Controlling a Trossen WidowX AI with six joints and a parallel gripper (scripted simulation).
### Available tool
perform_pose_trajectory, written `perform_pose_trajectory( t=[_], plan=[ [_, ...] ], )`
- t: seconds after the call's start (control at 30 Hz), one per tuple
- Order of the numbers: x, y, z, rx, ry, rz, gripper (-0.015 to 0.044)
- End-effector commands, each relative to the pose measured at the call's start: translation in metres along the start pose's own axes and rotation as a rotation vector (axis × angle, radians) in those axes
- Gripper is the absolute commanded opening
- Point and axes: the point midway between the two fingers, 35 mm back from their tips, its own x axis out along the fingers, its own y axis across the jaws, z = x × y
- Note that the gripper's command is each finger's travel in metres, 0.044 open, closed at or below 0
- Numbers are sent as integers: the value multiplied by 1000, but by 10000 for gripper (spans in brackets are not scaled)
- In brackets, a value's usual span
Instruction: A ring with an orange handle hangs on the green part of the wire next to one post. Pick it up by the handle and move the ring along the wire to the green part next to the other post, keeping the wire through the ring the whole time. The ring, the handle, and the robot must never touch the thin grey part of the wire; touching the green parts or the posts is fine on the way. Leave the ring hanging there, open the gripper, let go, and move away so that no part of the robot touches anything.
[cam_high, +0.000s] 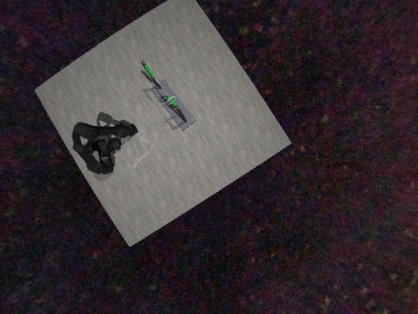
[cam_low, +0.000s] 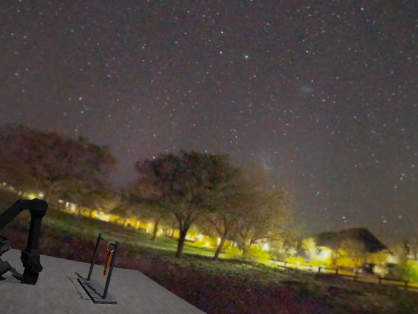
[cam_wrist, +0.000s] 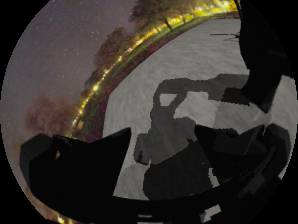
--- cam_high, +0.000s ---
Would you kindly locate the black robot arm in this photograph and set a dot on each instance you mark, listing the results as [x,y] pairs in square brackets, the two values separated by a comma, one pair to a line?
[91,133]

